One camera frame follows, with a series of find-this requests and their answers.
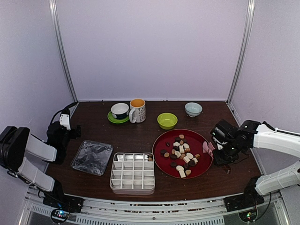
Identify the silver compartment tin box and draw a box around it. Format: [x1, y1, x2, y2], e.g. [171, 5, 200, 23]
[110, 152, 155, 195]

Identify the tan flower chocolate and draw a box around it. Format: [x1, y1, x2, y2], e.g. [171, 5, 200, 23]
[185, 170, 191, 176]

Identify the white floral mug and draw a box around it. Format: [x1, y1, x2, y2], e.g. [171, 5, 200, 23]
[129, 99, 146, 123]

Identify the lime green bowl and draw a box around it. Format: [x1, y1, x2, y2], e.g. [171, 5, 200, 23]
[157, 112, 178, 130]

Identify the dark blue white cup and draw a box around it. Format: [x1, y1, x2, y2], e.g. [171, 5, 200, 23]
[110, 103, 129, 120]

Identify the white square chocolate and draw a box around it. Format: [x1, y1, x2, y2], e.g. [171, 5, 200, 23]
[183, 156, 190, 164]

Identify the right aluminium frame post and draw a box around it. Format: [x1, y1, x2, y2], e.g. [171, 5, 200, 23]
[226, 0, 255, 105]

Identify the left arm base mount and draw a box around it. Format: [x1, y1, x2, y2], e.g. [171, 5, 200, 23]
[39, 180, 84, 225]

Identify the left aluminium frame post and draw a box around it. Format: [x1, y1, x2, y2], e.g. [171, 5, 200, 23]
[49, 0, 78, 102]

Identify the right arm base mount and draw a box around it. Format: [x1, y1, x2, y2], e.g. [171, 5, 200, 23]
[224, 176, 264, 223]

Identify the red round tray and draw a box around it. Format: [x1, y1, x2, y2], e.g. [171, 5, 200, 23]
[152, 129, 213, 179]

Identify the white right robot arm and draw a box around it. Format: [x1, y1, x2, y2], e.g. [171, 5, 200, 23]
[210, 120, 300, 207]

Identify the pink plastic scoop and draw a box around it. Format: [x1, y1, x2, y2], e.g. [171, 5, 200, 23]
[202, 142, 215, 158]

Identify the tin lid with rabbit picture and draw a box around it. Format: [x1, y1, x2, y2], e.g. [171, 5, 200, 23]
[70, 140, 114, 176]

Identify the aluminium frame post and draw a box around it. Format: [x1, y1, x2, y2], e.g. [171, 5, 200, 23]
[226, 0, 255, 105]
[49, 0, 78, 102]

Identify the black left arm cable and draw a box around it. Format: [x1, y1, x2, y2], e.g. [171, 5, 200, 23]
[50, 102, 78, 125]

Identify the front aluminium rail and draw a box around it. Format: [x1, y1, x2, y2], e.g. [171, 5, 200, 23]
[18, 182, 293, 225]

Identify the pale blue bowl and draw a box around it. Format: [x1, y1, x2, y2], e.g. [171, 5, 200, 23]
[185, 102, 203, 118]

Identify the green saucer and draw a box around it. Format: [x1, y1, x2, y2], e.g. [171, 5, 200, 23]
[107, 111, 131, 124]

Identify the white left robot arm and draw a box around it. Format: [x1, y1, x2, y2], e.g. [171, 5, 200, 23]
[0, 107, 81, 208]

